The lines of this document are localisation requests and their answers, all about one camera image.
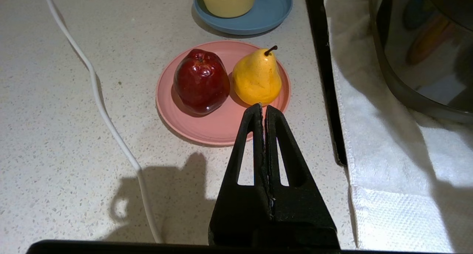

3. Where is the blue plate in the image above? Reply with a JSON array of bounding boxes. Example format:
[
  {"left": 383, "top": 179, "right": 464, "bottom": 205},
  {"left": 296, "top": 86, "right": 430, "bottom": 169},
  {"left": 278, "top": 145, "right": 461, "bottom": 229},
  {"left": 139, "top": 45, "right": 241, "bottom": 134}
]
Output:
[{"left": 193, "top": 0, "right": 294, "bottom": 36}]

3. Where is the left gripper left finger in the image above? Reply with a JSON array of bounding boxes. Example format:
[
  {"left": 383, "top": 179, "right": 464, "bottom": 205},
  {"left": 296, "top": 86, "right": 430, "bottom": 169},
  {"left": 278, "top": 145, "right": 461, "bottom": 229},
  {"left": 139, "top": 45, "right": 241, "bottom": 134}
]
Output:
[{"left": 208, "top": 102, "right": 275, "bottom": 246}]

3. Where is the black flat board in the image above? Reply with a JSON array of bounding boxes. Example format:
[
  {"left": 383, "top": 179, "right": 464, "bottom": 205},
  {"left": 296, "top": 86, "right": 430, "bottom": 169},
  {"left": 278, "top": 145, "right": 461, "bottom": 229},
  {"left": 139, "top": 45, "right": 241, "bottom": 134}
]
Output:
[{"left": 304, "top": 0, "right": 348, "bottom": 167}]

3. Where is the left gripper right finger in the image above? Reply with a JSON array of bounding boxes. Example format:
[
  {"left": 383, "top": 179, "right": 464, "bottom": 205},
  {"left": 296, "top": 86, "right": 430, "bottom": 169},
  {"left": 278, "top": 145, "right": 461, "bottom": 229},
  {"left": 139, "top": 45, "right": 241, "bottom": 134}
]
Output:
[{"left": 265, "top": 105, "right": 340, "bottom": 247}]

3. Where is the pink plate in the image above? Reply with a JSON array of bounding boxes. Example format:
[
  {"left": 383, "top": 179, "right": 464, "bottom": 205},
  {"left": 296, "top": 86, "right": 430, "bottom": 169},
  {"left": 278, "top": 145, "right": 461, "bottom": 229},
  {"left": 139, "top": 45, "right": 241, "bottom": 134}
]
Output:
[{"left": 155, "top": 40, "right": 292, "bottom": 147}]

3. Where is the black rice cooker body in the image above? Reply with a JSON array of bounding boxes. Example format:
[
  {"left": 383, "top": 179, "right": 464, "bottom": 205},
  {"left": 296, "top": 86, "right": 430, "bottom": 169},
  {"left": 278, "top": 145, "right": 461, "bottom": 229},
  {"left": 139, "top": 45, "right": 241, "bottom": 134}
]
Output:
[{"left": 368, "top": 0, "right": 473, "bottom": 124}]

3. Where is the red apple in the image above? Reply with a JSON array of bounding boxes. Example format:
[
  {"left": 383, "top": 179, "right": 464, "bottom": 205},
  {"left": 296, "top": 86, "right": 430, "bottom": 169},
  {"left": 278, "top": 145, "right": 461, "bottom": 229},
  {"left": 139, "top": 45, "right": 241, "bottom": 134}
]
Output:
[{"left": 173, "top": 49, "right": 231, "bottom": 116}]

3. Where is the yellow pear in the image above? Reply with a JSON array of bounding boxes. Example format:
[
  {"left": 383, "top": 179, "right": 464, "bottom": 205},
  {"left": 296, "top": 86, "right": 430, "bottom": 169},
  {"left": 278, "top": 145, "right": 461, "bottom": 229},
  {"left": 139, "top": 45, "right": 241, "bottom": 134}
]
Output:
[{"left": 232, "top": 45, "right": 283, "bottom": 106}]

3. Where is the yellow bowl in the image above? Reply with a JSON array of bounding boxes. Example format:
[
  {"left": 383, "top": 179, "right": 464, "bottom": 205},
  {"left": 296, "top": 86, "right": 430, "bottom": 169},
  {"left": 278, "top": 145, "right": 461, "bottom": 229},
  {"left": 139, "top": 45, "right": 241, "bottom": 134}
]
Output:
[{"left": 198, "top": 0, "right": 258, "bottom": 18}]

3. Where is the white cable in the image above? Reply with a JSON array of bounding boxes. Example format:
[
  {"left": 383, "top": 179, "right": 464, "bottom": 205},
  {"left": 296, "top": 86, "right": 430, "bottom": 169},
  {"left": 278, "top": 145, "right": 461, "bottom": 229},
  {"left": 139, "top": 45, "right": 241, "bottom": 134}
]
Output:
[{"left": 41, "top": 0, "right": 163, "bottom": 244}]

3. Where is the white towel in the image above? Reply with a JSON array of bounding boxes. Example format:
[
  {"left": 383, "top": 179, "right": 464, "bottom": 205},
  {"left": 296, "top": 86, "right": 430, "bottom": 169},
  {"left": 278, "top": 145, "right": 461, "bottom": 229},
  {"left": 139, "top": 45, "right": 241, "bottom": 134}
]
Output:
[{"left": 324, "top": 0, "right": 473, "bottom": 254}]

